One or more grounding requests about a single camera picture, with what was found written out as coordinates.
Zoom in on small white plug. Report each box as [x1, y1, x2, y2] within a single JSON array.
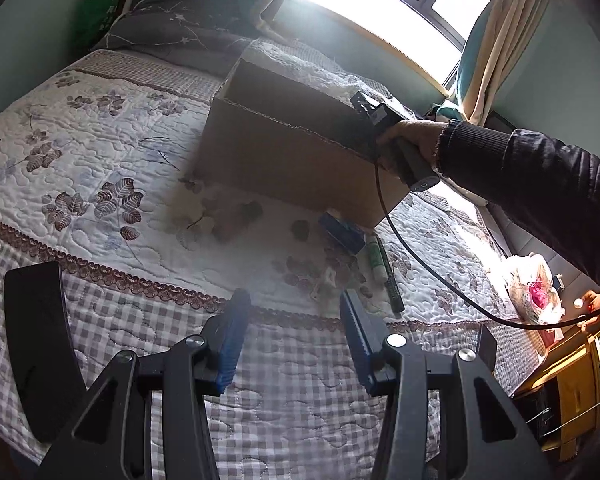
[[312, 267, 341, 301]]

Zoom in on small orange toy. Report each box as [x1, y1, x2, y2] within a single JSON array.
[[572, 289, 600, 333]]

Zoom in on grey padded headboard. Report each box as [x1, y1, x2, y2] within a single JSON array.
[[485, 110, 518, 136]]

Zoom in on person's right hand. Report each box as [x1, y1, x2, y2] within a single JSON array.
[[380, 119, 454, 174]]

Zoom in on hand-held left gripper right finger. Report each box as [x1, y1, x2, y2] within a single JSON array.
[[340, 289, 556, 480]]

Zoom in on white plastic bag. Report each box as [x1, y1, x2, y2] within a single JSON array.
[[490, 252, 563, 326]]

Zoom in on teal and cream curtain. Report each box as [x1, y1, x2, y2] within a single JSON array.
[[450, 0, 556, 123]]

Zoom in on small blue box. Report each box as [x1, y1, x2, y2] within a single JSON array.
[[317, 211, 367, 257]]

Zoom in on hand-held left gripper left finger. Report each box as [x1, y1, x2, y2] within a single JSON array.
[[35, 289, 252, 480]]

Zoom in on green and white tube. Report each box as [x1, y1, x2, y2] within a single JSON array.
[[364, 237, 387, 285]]

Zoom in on green bag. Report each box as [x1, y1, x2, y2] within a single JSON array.
[[77, 0, 136, 46]]

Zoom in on brown cardboard box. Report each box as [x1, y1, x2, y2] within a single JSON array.
[[196, 57, 416, 228]]

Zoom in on dark star print duvet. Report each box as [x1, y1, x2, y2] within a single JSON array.
[[102, 0, 261, 68]]

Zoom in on person's right forearm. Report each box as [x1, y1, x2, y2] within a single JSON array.
[[436, 119, 600, 306]]

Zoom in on floral quilted bedspread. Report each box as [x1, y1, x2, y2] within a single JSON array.
[[0, 50, 546, 466]]

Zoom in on black marker pen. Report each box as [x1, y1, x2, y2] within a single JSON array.
[[375, 232, 406, 314]]

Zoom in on wooden nightstand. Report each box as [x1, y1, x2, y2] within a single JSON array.
[[512, 325, 600, 461]]

